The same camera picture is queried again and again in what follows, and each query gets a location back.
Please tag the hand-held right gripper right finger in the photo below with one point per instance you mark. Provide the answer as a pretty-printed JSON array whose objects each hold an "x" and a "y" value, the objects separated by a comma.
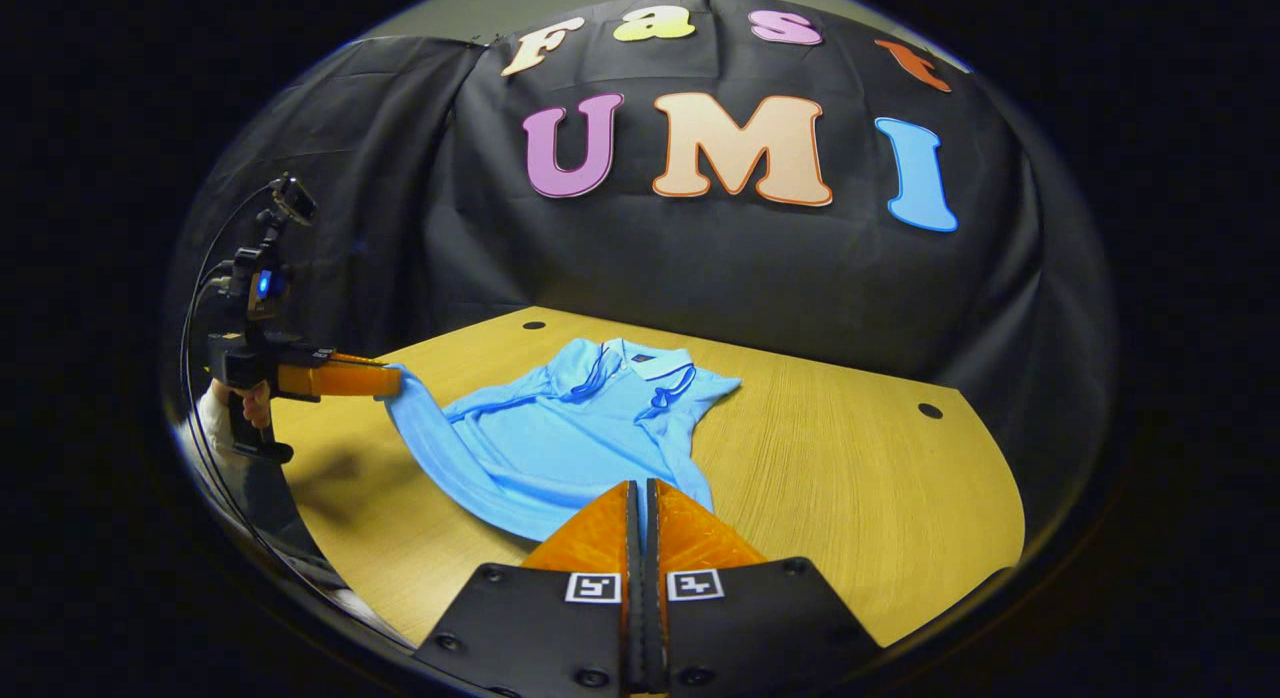
[{"x": 760, "y": 618}]

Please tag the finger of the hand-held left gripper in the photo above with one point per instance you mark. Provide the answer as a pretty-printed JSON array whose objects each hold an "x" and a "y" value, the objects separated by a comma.
[{"x": 345, "y": 380}]

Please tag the light blue polo T-shirt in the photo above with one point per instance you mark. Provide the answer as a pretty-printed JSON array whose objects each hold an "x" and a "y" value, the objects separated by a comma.
[{"x": 540, "y": 448}]

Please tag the black backdrop cloth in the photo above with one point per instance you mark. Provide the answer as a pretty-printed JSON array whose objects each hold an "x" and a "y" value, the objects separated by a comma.
[{"x": 700, "y": 268}]

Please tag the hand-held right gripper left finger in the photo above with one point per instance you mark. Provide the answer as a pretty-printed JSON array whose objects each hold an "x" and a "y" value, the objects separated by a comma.
[{"x": 530, "y": 628}]

